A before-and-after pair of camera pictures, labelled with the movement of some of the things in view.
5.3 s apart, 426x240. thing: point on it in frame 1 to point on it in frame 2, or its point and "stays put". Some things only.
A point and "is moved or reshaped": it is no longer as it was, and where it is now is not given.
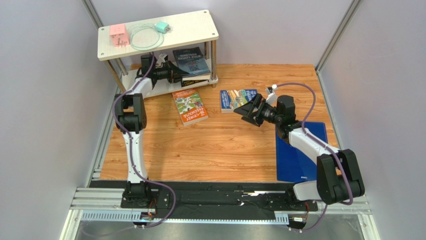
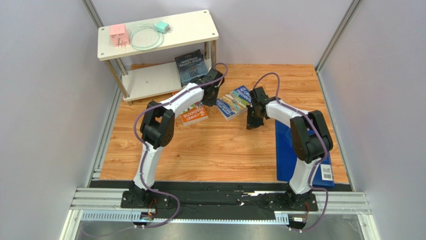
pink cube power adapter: (119, 35) stays put
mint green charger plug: (162, 27) stays put
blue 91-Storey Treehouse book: (230, 99) is moved or reshaped
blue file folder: (292, 164) stays put
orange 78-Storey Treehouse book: (190, 106) stays put
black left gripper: (172, 69) to (212, 102)
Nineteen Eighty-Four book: (192, 61) is moved or reshaped
